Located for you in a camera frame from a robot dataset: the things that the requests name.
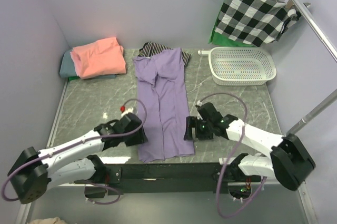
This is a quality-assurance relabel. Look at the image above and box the purple t shirt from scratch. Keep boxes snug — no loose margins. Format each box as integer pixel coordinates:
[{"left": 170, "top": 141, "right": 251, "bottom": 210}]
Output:
[{"left": 133, "top": 48, "right": 195, "bottom": 162}]

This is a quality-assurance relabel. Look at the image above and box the black white striped shirt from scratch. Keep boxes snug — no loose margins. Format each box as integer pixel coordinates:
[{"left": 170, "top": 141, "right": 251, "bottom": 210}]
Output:
[{"left": 138, "top": 42, "right": 191, "bottom": 66}]

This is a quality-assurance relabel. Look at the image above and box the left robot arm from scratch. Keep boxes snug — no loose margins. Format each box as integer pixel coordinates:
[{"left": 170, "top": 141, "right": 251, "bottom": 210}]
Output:
[{"left": 1, "top": 113, "right": 147, "bottom": 204}]

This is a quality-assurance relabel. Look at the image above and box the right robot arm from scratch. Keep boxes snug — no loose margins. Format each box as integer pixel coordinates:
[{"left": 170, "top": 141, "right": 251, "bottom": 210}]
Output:
[{"left": 184, "top": 102, "right": 316, "bottom": 191}]

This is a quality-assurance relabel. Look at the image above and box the black base beam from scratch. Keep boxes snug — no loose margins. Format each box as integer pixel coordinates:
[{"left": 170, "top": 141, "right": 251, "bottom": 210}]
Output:
[{"left": 89, "top": 163, "right": 222, "bottom": 193}]

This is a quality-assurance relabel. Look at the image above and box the white plastic laundry basket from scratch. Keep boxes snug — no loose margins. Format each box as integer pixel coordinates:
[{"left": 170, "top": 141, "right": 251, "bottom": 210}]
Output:
[{"left": 208, "top": 47, "right": 276, "bottom": 86}]

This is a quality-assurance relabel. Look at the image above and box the white rack foot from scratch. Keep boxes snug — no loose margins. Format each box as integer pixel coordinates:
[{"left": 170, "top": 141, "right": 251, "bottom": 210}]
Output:
[{"left": 197, "top": 50, "right": 211, "bottom": 57}]

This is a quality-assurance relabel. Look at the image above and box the pink folded t shirt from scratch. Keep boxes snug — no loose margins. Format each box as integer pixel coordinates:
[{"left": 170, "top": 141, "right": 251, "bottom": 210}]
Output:
[{"left": 70, "top": 37, "right": 126, "bottom": 79}]

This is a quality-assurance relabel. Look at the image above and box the green folded t shirt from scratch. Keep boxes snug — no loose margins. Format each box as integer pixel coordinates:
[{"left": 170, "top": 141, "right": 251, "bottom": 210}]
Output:
[{"left": 68, "top": 76, "right": 80, "bottom": 81}]

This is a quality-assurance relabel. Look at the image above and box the grey-blue folded t shirt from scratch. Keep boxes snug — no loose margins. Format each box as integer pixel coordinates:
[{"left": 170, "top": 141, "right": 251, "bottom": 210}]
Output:
[{"left": 60, "top": 50, "right": 126, "bottom": 79}]

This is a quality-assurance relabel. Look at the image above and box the green hanging cloth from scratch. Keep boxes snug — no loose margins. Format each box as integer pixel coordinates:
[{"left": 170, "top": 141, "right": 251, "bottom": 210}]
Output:
[{"left": 209, "top": 17, "right": 255, "bottom": 47}]

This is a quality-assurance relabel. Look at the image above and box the black white checkered cloth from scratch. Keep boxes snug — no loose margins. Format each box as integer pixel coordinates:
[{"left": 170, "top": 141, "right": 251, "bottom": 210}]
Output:
[{"left": 215, "top": 0, "right": 301, "bottom": 47}]

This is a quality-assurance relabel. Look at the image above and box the silver diagonal rack pole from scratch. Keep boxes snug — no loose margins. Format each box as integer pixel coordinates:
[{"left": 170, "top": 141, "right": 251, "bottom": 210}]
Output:
[{"left": 286, "top": 89, "right": 337, "bottom": 135}]

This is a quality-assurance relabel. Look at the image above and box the beige cloth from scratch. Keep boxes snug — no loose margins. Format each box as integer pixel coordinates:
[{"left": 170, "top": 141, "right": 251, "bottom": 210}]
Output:
[{"left": 28, "top": 217, "right": 67, "bottom": 224}]

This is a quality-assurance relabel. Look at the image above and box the silver metal rack pole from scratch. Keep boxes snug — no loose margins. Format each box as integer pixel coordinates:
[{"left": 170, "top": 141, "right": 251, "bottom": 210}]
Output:
[{"left": 291, "top": 0, "right": 336, "bottom": 62}]

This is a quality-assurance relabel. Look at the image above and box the aluminium rail frame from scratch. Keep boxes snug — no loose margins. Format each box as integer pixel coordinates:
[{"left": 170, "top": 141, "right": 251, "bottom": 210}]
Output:
[{"left": 14, "top": 76, "right": 318, "bottom": 224}]

